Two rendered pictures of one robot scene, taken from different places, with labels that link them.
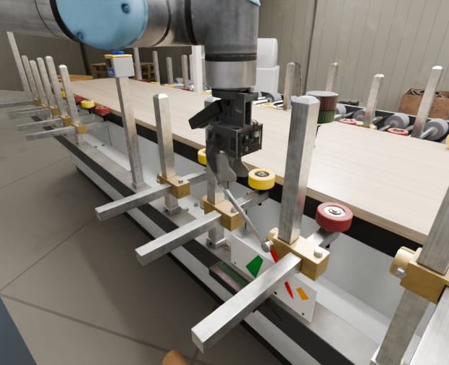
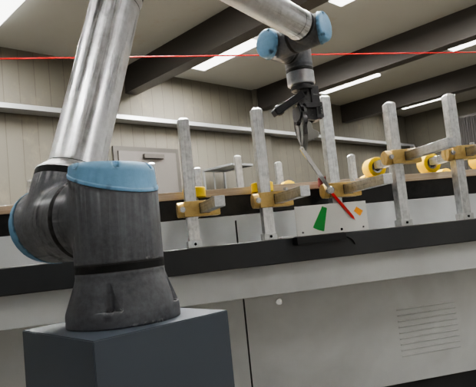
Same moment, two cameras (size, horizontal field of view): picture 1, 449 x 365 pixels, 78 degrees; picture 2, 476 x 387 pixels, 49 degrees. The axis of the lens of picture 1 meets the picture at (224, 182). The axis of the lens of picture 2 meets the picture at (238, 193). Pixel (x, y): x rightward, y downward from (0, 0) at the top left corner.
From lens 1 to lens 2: 1.67 m
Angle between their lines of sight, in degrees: 67
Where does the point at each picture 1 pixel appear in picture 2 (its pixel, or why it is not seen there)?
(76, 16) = (323, 27)
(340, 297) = not seen: hidden behind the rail
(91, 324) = not seen: outside the picture
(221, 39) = (309, 59)
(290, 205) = (333, 155)
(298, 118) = (325, 104)
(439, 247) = (395, 138)
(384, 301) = not seen: hidden behind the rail
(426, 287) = (401, 157)
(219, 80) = (310, 77)
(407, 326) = (402, 184)
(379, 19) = (9, 190)
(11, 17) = (295, 19)
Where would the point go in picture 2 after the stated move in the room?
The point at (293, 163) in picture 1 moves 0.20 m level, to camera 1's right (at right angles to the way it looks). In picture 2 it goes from (328, 128) to (346, 135)
